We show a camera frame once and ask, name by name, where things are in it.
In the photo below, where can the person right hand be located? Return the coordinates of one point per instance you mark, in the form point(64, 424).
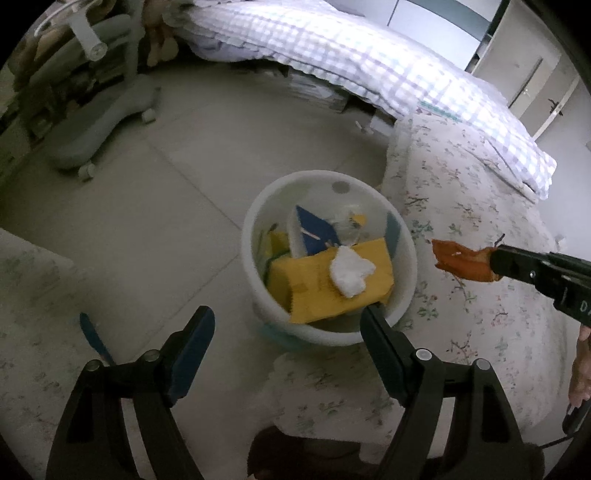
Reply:
point(580, 383)

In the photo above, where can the white tissue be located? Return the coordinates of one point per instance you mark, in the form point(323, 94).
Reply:
point(348, 272)

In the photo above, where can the teal handled tool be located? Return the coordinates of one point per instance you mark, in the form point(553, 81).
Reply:
point(94, 340)

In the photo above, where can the purple checkered quilt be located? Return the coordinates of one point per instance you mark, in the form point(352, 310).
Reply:
point(386, 69)

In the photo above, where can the floral bed sheet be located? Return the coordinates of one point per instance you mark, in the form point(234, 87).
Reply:
point(449, 183)

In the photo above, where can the orange peel scrap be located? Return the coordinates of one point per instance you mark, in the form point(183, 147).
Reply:
point(463, 262)

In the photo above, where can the grey wheeled chair base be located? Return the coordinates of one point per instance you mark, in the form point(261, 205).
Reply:
point(72, 144)

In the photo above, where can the dark blue small box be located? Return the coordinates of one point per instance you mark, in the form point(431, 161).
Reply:
point(309, 234)

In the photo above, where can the white round trash bin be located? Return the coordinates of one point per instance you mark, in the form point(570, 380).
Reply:
point(326, 194)

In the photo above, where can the white wardrobe cabinet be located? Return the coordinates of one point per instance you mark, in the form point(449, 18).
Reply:
point(528, 67)

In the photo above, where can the yellow snack bag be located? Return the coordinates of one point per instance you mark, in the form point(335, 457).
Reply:
point(302, 285)

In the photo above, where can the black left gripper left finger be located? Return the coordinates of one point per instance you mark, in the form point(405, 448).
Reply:
point(91, 441)

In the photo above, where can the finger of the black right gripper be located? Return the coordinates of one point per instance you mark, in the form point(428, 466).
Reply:
point(516, 263)

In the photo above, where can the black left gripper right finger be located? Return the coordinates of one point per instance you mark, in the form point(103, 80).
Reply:
point(457, 421)

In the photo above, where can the floral cloth left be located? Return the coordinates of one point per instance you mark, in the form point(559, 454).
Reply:
point(43, 347)

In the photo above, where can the printed wrapper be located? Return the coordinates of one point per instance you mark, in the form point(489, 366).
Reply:
point(349, 222)

